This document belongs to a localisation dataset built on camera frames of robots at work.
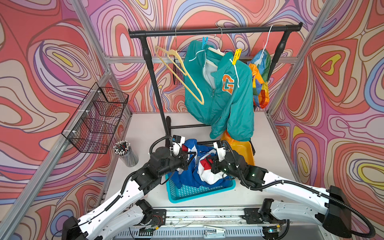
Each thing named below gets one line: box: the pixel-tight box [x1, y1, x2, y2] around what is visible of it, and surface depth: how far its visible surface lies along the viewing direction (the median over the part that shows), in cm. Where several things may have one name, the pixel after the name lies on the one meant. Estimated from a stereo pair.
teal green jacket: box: [183, 40, 255, 141], surface depth 65 cm
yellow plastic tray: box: [221, 130, 256, 166], surface depth 95 cm
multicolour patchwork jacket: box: [247, 49, 272, 109], surface depth 70 cm
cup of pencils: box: [113, 140, 139, 167], surface depth 83 cm
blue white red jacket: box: [168, 139, 233, 189], surface depth 74 cm
